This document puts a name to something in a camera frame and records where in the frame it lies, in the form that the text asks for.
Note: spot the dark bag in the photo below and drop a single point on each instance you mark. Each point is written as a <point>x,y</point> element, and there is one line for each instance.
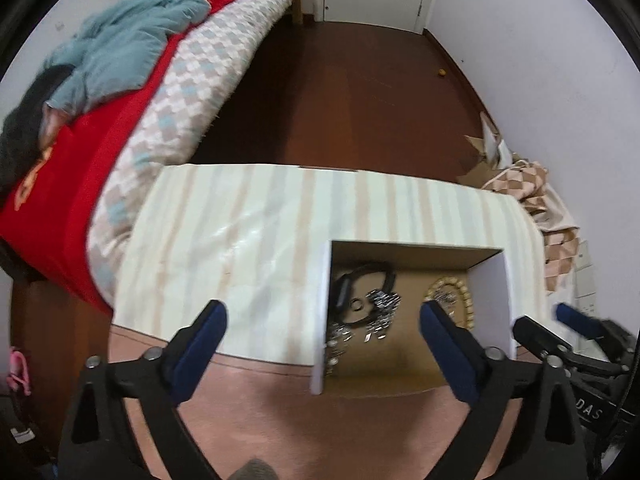
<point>25,425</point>

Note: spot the white wall socket strip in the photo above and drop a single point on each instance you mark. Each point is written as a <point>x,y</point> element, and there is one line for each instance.
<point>584,280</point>

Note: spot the wooden bed leg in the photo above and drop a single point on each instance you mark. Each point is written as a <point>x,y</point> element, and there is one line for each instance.
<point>298,10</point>

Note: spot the cardboard box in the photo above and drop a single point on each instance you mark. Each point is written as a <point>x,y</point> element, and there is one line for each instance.
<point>492,300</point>

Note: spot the pink cloth item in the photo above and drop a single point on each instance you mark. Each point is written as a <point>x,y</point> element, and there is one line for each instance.
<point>17,365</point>

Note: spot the torn cardboard piece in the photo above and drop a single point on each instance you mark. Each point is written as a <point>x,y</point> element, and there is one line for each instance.
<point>485,145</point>

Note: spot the teal blanket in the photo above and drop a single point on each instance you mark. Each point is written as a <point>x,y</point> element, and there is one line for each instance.
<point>125,35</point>

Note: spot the brown checkered cloth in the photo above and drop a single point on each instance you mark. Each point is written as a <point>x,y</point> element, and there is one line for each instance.
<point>525,180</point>

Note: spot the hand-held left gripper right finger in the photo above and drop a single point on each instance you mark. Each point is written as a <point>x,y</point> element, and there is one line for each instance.
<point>450,355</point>

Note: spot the black bangle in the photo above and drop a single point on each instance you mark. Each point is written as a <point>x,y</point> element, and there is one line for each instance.
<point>342,292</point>

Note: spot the dark cloth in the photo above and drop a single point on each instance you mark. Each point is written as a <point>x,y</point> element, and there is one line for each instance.
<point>20,125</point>

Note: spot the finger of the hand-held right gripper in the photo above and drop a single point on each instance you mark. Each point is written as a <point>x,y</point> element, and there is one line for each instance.
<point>540,335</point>
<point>575,314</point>

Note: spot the pink table cloth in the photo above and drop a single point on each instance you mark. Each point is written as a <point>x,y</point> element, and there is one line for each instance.
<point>280,410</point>

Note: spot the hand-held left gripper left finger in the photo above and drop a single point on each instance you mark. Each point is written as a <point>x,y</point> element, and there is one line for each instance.
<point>200,345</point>

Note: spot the red blanket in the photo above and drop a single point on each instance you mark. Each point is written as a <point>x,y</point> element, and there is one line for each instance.
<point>60,200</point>

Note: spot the checkered quilt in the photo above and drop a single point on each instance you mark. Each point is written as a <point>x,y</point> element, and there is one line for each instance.
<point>200,75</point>

